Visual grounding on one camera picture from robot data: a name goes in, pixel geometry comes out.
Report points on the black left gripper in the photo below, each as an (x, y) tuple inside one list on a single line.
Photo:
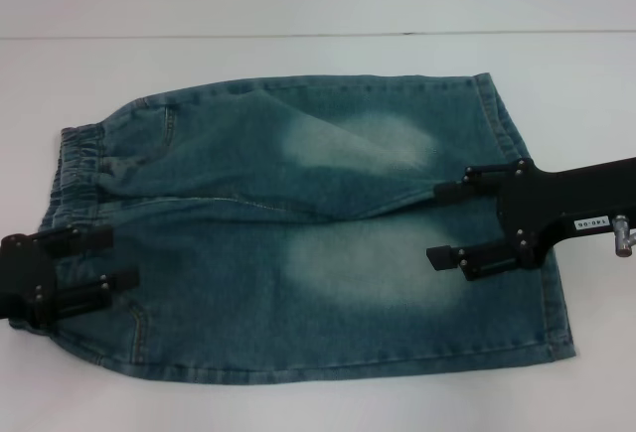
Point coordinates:
[(22, 273)]

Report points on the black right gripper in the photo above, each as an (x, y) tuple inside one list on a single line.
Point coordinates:
[(551, 208)]

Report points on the blue denim shorts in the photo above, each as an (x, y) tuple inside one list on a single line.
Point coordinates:
[(308, 273)]

